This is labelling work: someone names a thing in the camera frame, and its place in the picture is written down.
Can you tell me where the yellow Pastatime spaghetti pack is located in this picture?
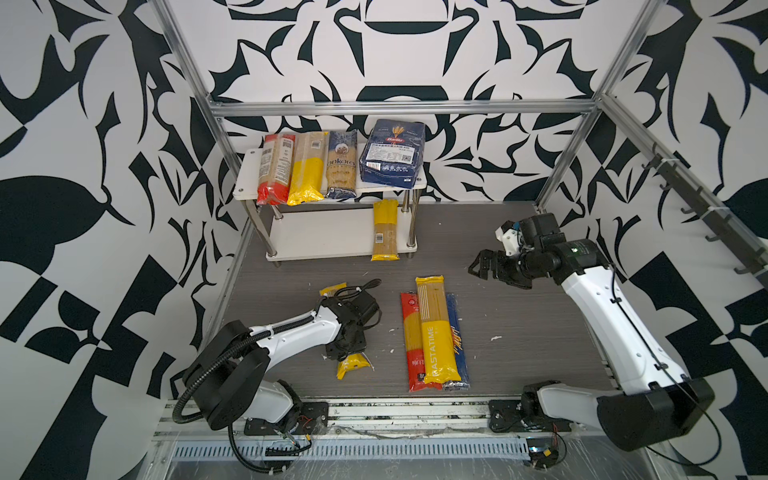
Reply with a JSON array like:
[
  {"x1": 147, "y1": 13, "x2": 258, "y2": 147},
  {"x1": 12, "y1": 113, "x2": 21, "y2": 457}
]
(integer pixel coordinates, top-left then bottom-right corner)
[
  {"x1": 415, "y1": 276, "x2": 461, "y2": 384},
  {"x1": 319, "y1": 282, "x2": 373, "y2": 380}
]

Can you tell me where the yellow spaghetti pack small barcode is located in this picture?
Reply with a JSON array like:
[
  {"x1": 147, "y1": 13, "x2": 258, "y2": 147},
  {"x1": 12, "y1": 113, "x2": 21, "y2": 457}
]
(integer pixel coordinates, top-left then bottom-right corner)
[{"x1": 371, "y1": 199, "x2": 399, "y2": 261}]

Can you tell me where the dark blue Barilla pasta box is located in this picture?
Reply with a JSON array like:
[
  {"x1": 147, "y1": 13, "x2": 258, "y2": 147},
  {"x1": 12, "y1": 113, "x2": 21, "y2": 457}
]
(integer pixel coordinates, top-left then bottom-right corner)
[{"x1": 359, "y1": 119, "x2": 426, "y2": 189}]

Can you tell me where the dark blue clear spaghetti pack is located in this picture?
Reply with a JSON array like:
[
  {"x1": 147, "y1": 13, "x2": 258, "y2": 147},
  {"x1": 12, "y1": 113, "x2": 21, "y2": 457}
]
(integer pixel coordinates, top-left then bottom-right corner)
[{"x1": 326, "y1": 130, "x2": 358, "y2": 200}]

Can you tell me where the red spaghetti pack white label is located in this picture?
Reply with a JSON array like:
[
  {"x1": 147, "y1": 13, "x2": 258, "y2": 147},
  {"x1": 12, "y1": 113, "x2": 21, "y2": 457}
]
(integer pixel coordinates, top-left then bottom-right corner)
[{"x1": 256, "y1": 134, "x2": 296, "y2": 205}]

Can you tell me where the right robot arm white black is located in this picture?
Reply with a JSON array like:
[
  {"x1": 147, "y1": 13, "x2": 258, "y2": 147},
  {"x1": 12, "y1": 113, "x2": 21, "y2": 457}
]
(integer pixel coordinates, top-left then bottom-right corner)
[{"x1": 468, "y1": 214, "x2": 715, "y2": 451}]

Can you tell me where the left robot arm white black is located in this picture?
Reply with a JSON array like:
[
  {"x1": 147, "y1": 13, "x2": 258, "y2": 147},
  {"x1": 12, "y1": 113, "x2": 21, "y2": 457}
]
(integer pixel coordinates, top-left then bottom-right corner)
[{"x1": 172, "y1": 287, "x2": 381, "y2": 431}]

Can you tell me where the white two-tier metal shelf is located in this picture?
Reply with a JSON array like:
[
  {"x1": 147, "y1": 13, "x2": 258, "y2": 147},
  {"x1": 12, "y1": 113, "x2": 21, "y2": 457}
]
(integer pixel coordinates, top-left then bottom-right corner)
[{"x1": 232, "y1": 141, "x2": 428, "y2": 263}]

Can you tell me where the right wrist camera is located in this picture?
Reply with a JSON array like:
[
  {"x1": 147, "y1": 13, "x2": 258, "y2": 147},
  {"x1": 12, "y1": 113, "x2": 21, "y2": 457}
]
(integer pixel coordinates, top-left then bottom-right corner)
[{"x1": 495, "y1": 221, "x2": 526, "y2": 257}]

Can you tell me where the black corrugated cable conduit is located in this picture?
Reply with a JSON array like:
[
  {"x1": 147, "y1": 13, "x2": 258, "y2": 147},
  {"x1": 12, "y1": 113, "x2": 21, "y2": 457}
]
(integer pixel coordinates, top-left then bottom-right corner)
[{"x1": 171, "y1": 278, "x2": 384, "y2": 475}]

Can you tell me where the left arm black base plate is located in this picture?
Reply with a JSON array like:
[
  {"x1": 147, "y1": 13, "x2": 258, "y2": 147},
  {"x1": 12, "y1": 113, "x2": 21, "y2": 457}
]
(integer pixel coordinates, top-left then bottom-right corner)
[{"x1": 244, "y1": 402, "x2": 329, "y2": 436}]

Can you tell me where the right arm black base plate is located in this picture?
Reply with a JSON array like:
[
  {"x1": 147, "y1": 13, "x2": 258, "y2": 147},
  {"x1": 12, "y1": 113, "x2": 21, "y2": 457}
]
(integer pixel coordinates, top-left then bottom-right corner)
[{"x1": 488, "y1": 394, "x2": 571, "y2": 434}]

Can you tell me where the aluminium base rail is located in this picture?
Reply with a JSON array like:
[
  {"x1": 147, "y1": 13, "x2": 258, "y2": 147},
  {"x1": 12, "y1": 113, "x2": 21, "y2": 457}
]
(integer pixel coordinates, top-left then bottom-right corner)
[{"x1": 143, "y1": 392, "x2": 667, "y2": 463}]

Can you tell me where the aluminium cage frame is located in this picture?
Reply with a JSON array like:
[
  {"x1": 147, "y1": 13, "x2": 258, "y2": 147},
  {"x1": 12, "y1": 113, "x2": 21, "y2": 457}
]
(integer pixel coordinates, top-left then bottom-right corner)
[{"x1": 149, "y1": 0, "x2": 768, "y2": 385}]

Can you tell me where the grey wall hook rack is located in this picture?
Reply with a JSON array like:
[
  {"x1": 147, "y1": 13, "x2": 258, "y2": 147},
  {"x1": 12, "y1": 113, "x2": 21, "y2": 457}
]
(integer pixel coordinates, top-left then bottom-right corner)
[{"x1": 644, "y1": 144, "x2": 767, "y2": 289}]

